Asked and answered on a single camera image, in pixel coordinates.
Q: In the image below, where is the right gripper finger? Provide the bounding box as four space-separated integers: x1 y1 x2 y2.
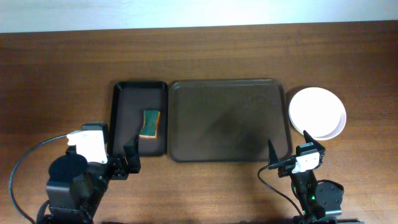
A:
303 130 317 145
267 139 279 164

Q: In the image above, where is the white plate with red stain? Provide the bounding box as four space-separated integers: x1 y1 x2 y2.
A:
289 87 347 141

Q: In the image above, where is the green and orange sponge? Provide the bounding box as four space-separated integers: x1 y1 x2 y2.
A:
139 110 160 139

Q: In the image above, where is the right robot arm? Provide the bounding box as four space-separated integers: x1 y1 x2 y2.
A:
259 131 344 223

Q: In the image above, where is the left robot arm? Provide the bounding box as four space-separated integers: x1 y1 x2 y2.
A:
37 123 141 223

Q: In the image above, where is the small black tray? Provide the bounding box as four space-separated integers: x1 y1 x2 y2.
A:
107 81 168 157

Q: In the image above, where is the large brown tray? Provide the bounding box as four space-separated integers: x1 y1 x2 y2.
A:
167 79 292 162

